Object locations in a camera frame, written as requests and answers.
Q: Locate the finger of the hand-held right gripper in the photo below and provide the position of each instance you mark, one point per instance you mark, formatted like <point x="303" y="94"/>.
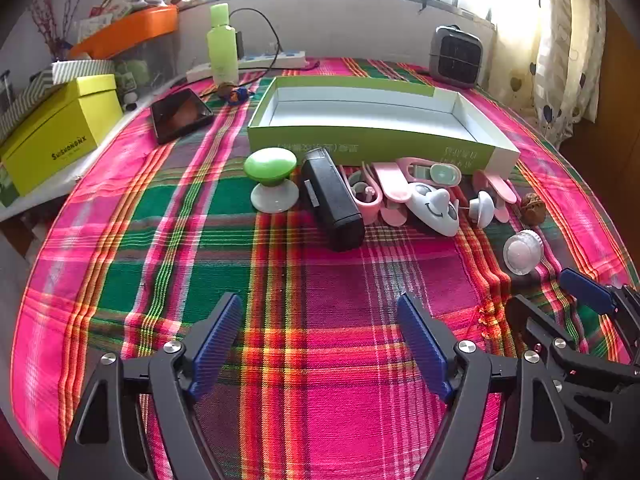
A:
<point x="525" y="320"/>
<point x="585" y="290"/>

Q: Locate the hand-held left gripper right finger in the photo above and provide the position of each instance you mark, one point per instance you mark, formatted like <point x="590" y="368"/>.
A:
<point x="425" y="350"/>

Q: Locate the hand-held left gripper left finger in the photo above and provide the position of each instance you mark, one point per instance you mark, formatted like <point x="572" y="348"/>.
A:
<point x="215" y="345"/>

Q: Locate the clear round jar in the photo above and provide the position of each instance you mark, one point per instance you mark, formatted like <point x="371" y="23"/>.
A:
<point x="522" y="252"/>

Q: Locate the brown walnut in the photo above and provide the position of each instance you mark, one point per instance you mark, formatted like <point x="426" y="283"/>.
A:
<point x="532" y="206"/>
<point x="226" y="90"/>

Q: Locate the pink loop clip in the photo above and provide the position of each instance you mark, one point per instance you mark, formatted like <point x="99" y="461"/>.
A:
<point x="371" y="210"/>
<point x="500" y="187"/>

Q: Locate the white mouse shaped toy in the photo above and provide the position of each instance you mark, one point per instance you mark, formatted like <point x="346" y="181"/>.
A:
<point x="430" y="210"/>

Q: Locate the pink clip with mint pad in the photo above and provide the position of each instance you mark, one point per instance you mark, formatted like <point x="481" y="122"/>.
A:
<point x="442" y="175"/>

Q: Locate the black remote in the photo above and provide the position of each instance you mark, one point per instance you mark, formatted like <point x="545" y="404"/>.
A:
<point x="330" y="200"/>

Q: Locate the green mushroom shaped knob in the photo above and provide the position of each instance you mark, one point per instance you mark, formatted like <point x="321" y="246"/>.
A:
<point x="270" y="165"/>

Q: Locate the green cardboard box tray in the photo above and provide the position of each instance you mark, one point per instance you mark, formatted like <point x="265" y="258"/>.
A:
<point x="360" y="115"/>

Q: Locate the brown wooden cabinet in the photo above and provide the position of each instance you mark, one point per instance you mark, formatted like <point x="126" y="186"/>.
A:
<point x="615" y="185"/>

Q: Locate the white side ledge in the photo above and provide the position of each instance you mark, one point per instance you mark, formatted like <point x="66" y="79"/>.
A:
<point x="45" y="205"/>

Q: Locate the cream heart print curtain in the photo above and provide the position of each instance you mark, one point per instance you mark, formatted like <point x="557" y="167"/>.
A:
<point x="560" y="60"/>

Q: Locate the black smartphone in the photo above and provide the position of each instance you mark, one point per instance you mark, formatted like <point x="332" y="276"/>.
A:
<point x="180" y="115"/>

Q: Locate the small blue orange toy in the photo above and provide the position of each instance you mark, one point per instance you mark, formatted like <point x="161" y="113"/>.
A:
<point x="239" y="95"/>

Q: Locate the small white ball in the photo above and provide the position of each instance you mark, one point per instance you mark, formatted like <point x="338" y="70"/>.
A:
<point x="131" y="96"/>

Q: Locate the grey fan heater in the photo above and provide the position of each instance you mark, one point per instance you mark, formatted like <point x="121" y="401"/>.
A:
<point x="457" y="60"/>

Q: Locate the yellow green lidded box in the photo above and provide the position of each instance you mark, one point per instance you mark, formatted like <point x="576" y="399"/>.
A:
<point x="60" y="125"/>

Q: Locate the clear storage container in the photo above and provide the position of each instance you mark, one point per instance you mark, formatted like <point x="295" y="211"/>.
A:
<point x="150" y="60"/>

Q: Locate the light green plastic bottle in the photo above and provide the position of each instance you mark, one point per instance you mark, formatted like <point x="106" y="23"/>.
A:
<point x="222" y="50"/>

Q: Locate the white power strip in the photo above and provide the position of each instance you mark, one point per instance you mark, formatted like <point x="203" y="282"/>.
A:
<point x="290" y="57"/>

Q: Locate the black charger plug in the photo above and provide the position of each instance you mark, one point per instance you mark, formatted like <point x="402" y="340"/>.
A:
<point x="240" y="44"/>

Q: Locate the grey chevron patterned box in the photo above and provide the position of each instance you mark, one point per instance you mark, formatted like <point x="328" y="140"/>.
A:
<point x="82" y="67"/>

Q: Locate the orange plastic tray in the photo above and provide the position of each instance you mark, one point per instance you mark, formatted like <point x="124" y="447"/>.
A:
<point x="135" y="27"/>

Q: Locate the red white paper packets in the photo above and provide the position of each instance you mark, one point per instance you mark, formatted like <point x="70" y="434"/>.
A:
<point x="107" y="12"/>

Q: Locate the red bud branches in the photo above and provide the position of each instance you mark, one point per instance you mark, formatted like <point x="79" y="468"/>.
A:
<point x="50" y="25"/>

